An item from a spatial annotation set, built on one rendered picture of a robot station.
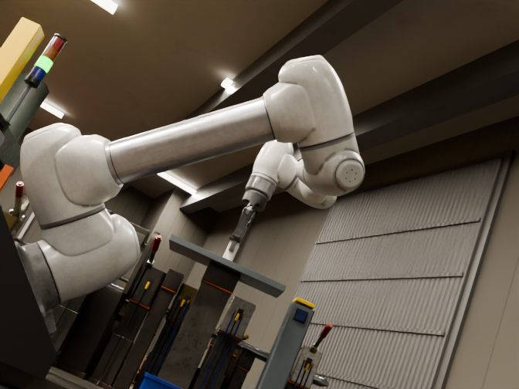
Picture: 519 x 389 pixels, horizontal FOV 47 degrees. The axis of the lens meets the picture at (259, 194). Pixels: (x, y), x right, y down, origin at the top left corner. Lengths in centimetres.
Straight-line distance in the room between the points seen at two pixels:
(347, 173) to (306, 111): 16
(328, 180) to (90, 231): 55
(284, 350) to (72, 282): 67
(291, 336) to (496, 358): 245
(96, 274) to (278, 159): 73
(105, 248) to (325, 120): 58
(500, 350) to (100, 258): 308
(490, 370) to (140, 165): 310
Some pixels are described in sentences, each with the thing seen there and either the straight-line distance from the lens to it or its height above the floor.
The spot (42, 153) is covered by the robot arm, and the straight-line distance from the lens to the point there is 139.
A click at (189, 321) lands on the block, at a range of 175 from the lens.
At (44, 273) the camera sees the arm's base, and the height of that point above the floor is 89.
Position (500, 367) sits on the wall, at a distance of 403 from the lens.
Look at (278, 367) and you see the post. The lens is 176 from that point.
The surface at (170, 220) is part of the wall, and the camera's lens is 1019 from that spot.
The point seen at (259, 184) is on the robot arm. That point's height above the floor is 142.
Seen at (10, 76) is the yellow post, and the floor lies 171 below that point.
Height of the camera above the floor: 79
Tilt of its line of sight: 19 degrees up
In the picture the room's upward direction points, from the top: 25 degrees clockwise
